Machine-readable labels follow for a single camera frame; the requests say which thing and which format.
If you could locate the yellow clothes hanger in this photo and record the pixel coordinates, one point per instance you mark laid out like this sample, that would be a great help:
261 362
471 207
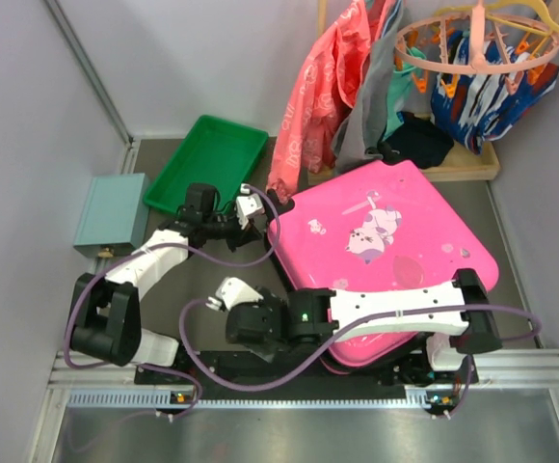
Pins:
540 9

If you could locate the slotted grey cable duct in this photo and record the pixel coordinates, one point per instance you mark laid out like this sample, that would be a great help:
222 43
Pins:
172 399

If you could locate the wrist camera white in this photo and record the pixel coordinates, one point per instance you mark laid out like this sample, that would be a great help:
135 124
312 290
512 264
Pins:
248 205
231 293

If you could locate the grey hanging garment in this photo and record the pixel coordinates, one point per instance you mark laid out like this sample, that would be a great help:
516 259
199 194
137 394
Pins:
358 138

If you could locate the pink hard-shell suitcase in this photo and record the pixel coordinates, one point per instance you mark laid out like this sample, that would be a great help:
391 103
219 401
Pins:
378 228

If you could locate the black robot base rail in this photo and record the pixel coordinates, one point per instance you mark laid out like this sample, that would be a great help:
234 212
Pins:
324 378

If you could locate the blue white patterned garment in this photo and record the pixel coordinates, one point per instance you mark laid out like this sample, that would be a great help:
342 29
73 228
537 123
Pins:
475 109

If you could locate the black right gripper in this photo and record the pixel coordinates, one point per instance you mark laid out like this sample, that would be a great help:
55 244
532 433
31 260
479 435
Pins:
269 299

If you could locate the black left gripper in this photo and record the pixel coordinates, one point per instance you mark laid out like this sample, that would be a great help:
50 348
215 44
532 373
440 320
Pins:
243 236

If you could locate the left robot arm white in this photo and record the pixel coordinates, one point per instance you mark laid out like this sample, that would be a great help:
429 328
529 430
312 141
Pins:
105 319

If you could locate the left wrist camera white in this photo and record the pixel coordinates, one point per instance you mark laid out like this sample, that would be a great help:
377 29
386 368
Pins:
248 205

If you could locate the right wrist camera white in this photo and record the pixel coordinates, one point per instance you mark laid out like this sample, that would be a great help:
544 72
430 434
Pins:
231 293

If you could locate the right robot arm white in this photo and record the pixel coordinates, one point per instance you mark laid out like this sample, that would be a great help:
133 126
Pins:
456 313

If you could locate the coral pink patterned garment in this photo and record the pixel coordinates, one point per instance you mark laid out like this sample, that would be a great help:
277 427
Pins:
324 92

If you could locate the light blue metal box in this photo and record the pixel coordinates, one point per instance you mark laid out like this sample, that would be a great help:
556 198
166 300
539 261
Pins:
114 217

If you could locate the dark navy folded garment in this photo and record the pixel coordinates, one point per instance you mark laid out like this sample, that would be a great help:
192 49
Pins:
419 141

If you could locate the green plastic tray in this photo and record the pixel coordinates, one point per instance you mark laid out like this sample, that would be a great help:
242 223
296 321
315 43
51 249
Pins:
215 151

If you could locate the pink round clip hanger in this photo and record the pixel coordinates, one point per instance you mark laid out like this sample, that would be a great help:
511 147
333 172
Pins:
509 45

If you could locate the teal green garment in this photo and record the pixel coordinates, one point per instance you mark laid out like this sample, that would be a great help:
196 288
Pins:
399 89

